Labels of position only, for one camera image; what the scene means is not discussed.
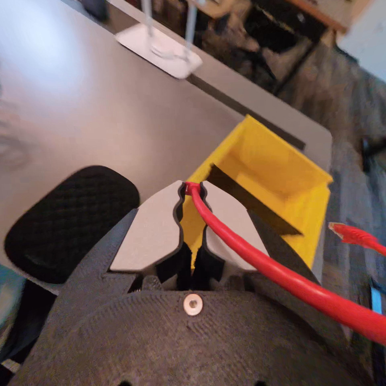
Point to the yellow plastic bin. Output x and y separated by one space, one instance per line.
271 156

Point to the floor power strip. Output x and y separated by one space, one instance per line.
377 298

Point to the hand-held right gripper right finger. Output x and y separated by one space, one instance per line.
238 220

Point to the wooden office table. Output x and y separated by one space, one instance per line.
316 15

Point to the instruction sign on white stand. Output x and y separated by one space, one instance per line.
162 54

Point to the black office chair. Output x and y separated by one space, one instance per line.
271 30

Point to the black mesh pad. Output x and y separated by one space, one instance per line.
69 223

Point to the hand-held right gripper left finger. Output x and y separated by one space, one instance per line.
147 238

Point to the large grey power box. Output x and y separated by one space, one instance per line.
96 9

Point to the grey desk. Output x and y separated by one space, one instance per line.
90 120

